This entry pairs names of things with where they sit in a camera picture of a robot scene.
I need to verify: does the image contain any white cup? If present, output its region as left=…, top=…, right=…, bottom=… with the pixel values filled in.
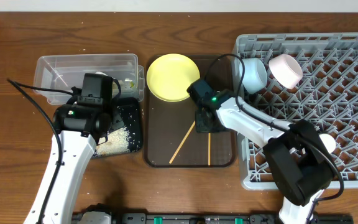
left=319, top=133, right=336, bottom=154

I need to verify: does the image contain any white bowl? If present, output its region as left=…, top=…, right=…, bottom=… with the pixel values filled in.
left=268, top=54, right=303, bottom=89

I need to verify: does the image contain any yellow plate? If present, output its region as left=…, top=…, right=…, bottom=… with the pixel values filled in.
left=146, top=54, right=200, bottom=102

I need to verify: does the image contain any clear plastic bin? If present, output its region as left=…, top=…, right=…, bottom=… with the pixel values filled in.
left=33, top=54, right=145, bottom=101

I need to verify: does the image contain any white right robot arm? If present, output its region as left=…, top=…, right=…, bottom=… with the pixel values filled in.
left=188, top=88, right=339, bottom=223

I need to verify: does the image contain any dark brown serving tray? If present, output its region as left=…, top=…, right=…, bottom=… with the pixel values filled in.
left=143, top=54, right=237, bottom=168

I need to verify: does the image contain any light blue bowl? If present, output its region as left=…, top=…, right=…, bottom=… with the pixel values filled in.
left=239, top=58, right=267, bottom=94

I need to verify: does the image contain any grey dishwasher rack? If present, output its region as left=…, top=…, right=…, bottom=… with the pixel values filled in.
left=233, top=33, right=358, bottom=189

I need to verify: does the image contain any crumpled white tissue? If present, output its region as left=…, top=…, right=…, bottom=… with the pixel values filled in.
left=95, top=72, right=107, bottom=76

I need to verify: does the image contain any wooden chopstick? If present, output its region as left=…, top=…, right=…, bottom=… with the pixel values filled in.
left=208, top=133, right=211, bottom=166
left=169, top=121, right=196, bottom=164

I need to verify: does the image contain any pile of rice and nuts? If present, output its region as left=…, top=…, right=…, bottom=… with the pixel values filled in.
left=94, top=107, right=139, bottom=156

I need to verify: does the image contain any black waste tray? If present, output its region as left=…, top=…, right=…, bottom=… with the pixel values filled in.
left=91, top=96, right=144, bottom=159

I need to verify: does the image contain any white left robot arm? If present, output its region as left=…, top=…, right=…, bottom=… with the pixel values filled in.
left=24, top=104, right=124, bottom=223

